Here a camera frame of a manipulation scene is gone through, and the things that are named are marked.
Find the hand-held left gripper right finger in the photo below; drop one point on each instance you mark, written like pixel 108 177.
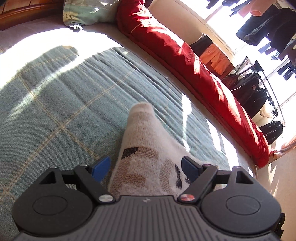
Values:
pixel 188 168

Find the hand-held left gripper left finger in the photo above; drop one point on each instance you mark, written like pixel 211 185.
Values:
pixel 101 167

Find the white fuzzy sweater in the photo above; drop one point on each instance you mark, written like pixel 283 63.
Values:
pixel 148 157

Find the orange hanging clothes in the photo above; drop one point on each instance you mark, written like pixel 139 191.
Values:
pixel 215 58

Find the green plaid bed sheet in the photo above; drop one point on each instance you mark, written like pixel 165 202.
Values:
pixel 69 92

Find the black hanging jacket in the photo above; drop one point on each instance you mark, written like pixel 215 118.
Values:
pixel 272 131

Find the white hanging garment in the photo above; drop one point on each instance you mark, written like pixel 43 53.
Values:
pixel 266 110

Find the orange curtain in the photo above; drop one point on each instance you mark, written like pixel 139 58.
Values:
pixel 284 150

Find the red quilt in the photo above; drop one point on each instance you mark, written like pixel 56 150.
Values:
pixel 185 60

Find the green plaid pillow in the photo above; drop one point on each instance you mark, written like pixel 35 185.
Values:
pixel 87 12

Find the wooden headboard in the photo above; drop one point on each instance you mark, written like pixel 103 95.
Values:
pixel 23 11

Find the metal clothes rail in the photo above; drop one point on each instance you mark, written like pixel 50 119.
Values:
pixel 270 90

